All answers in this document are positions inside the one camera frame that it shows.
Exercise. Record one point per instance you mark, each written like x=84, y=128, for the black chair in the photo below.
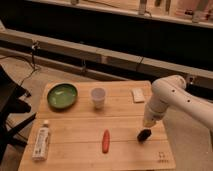
x=10, y=93

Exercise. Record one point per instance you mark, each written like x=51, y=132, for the red carrot-shaped toy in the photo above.
x=105, y=141

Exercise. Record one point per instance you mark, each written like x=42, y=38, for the black eraser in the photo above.
x=144, y=135

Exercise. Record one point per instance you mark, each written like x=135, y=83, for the translucent plastic cup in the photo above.
x=98, y=97

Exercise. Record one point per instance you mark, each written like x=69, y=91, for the white rectangular block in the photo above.
x=138, y=96

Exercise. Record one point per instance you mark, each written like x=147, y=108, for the white tube with cap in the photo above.
x=40, y=150

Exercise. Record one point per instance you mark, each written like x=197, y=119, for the green bowl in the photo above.
x=62, y=96

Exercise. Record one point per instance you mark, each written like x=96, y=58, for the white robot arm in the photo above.
x=171, y=91

